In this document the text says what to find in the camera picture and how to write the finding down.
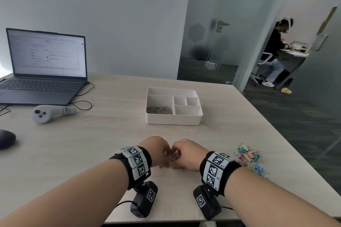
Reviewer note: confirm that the person's right hand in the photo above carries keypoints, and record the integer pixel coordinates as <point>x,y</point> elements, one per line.
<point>190,155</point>

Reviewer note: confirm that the person's left hand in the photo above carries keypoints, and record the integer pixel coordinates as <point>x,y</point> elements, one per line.
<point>157,149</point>

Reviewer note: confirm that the pile of silver paper clips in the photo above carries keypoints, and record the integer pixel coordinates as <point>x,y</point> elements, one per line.
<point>172,158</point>

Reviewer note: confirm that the white compartment organizer tray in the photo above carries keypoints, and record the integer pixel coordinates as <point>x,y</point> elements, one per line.
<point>173,120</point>

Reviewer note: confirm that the layer of silver paper clips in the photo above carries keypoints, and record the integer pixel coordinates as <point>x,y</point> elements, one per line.
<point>159,110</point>

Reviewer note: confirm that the pile of coloured binder clips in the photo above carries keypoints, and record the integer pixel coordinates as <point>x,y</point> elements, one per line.
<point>249,156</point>

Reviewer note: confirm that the person's right forearm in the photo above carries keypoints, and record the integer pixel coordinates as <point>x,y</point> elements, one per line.
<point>271,203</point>

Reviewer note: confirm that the person's left forearm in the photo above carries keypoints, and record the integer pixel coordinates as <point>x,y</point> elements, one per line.
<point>69,197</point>

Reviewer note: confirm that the black left wristband with markers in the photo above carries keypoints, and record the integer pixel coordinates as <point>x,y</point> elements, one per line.
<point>134,164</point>

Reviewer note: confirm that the black wristband with markers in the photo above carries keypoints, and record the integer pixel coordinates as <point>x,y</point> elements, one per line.
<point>134,164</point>
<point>217,171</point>

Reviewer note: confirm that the black right wristband with markers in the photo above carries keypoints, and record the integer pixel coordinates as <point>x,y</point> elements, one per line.
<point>217,171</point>

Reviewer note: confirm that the metal door floor fitting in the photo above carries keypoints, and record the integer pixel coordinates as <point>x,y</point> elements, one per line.
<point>211,65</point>

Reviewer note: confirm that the yellow object on floor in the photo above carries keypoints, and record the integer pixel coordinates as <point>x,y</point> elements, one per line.
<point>286,91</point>

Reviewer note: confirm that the white handheld controller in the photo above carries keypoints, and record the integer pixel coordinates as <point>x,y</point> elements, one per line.
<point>42,115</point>

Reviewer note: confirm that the hexagonal glass sticker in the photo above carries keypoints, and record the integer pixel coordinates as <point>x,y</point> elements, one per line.
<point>197,32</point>

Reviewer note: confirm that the white office chair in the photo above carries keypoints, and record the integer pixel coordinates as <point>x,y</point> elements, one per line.
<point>267,56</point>

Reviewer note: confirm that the white office desk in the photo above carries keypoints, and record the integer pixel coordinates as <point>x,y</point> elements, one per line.
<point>295,55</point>

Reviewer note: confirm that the dark grey laptop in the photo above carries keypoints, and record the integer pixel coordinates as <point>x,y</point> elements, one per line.
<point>48,54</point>

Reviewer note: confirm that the black computer mouse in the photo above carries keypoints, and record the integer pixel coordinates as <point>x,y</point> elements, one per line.
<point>6,139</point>

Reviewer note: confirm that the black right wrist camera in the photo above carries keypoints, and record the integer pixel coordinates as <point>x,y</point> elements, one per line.
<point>206,203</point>

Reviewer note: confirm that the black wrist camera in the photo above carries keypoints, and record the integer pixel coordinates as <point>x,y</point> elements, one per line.
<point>206,203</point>
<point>144,199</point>

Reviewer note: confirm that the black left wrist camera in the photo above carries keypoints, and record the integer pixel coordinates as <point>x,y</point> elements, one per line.
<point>144,199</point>

